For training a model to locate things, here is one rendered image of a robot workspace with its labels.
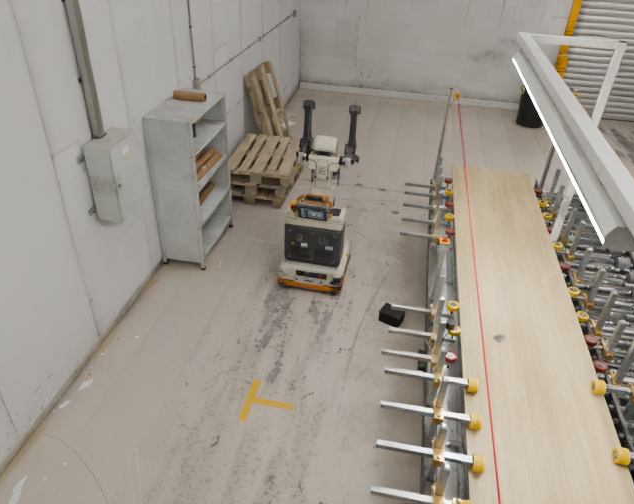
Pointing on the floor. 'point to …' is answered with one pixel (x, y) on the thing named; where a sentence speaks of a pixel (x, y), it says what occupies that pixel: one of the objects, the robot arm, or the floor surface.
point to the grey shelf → (175, 186)
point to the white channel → (623, 187)
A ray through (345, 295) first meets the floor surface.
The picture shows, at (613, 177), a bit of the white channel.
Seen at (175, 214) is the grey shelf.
